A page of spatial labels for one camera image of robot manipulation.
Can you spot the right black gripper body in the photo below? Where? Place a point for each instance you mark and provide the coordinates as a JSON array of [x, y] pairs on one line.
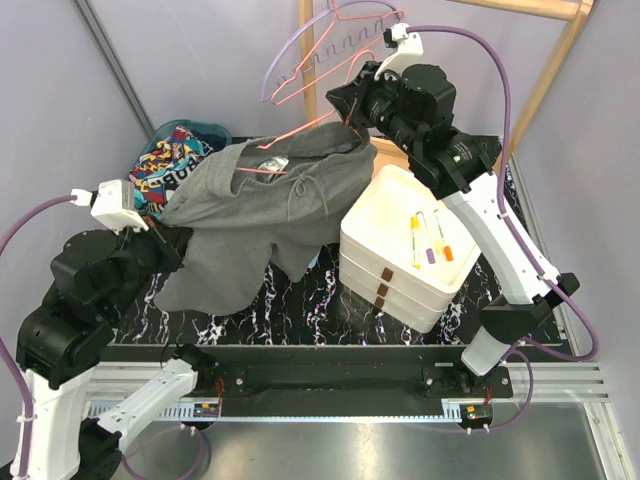
[[362, 118]]

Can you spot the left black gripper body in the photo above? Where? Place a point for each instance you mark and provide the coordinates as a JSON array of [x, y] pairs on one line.
[[170, 256]]

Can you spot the lavender plastic hanger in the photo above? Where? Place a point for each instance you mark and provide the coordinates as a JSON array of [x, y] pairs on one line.
[[320, 45]]

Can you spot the colourful comic print shorts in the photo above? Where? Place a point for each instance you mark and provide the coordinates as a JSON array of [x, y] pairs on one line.
[[158, 174]]

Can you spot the grey shorts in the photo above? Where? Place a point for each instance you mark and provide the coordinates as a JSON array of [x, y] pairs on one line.
[[259, 203]]

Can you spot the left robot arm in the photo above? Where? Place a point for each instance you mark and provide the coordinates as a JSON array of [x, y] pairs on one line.
[[97, 276]]

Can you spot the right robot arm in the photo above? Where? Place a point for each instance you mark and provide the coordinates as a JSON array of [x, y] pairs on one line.
[[414, 109]]

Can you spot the teal plastic bin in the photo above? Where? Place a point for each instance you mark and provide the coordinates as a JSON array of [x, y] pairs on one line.
[[214, 135]]

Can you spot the yellow cap marker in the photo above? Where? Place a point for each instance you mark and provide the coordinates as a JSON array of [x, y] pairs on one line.
[[416, 243]]

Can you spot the white stacked trays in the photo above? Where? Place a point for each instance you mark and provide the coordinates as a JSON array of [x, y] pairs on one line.
[[404, 251]]

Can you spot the blue clipboard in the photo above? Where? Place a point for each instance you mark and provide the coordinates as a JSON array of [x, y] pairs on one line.
[[314, 261]]

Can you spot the purple cap marker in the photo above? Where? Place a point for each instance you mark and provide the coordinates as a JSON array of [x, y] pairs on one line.
[[433, 241]]

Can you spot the black marbled table mat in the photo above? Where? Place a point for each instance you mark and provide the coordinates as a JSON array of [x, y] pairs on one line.
[[317, 310]]

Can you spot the orange cap marker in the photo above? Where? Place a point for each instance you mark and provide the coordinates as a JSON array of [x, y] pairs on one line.
[[444, 247]]

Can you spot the wooden clothes rack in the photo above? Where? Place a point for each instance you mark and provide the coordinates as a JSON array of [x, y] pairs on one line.
[[573, 13]]

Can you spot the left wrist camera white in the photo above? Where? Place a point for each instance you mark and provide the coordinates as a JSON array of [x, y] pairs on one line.
[[112, 205]]

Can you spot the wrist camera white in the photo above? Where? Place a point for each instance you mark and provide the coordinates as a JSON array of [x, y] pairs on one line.
[[112, 205], [408, 50]]

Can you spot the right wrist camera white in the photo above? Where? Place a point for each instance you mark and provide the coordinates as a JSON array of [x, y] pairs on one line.
[[408, 50]]

